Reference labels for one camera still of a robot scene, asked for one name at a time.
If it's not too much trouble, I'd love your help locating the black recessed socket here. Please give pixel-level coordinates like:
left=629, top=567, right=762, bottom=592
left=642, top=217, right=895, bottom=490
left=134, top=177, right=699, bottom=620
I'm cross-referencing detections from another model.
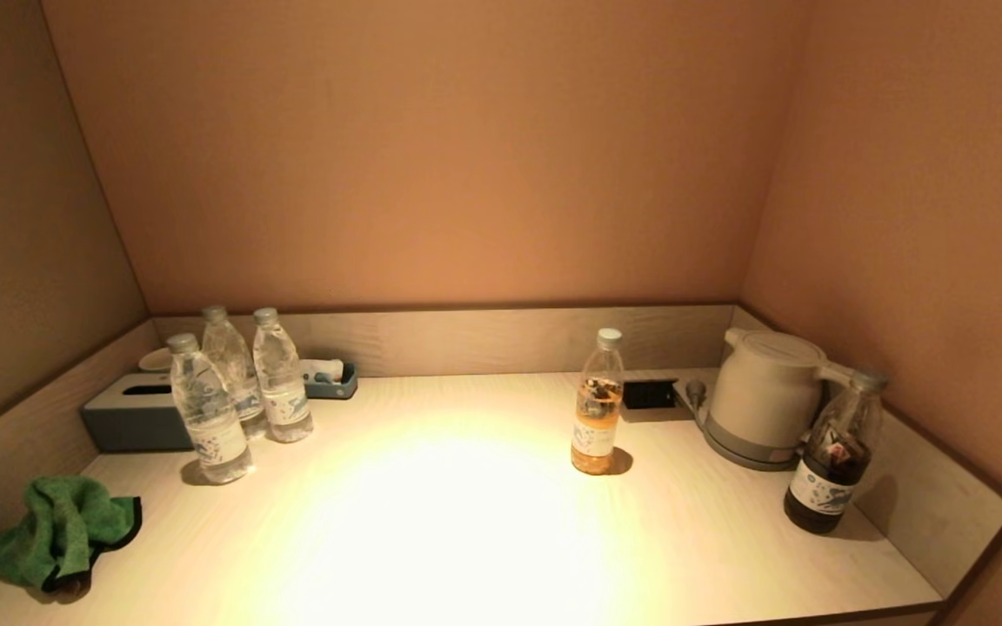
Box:
left=622, top=378, right=678, bottom=410

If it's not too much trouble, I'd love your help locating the small blue tray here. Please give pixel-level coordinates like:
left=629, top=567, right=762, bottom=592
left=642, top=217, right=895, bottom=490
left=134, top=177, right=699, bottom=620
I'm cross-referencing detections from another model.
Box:
left=303, top=362, right=359, bottom=401

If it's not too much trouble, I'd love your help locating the dark drink bottle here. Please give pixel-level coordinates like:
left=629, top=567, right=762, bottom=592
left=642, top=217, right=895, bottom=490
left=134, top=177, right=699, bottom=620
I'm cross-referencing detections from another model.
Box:
left=782, top=369, right=891, bottom=536

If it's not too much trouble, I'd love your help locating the white electric kettle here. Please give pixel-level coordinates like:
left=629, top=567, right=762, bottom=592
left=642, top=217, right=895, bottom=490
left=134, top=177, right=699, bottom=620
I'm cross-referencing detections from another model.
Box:
left=707, top=326, right=857, bottom=454

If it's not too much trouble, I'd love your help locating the clear water bottle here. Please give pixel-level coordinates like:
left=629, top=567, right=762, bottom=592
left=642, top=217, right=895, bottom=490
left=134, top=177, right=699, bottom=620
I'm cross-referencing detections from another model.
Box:
left=165, top=333, right=254, bottom=485
left=201, top=304, right=267, bottom=439
left=251, top=307, right=315, bottom=444

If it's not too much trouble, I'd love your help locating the orange tea bottle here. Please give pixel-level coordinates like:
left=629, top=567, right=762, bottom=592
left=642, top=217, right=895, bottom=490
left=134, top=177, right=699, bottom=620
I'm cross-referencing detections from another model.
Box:
left=570, top=327, right=626, bottom=476

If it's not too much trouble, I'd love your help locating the blue-grey tissue box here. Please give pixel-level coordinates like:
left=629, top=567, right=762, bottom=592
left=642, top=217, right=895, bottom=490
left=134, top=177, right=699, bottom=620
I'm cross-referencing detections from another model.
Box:
left=80, top=372, right=196, bottom=453

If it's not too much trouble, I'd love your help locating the grey kettle base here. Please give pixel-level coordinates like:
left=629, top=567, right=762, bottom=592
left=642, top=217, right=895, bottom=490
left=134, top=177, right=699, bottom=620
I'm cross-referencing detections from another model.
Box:
left=673, top=376, right=815, bottom=473

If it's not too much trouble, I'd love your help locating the green microfibre cloth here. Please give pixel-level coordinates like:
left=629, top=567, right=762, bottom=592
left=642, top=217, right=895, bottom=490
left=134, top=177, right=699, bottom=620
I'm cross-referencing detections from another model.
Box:
left=0, top=474, right=144, bottom=596

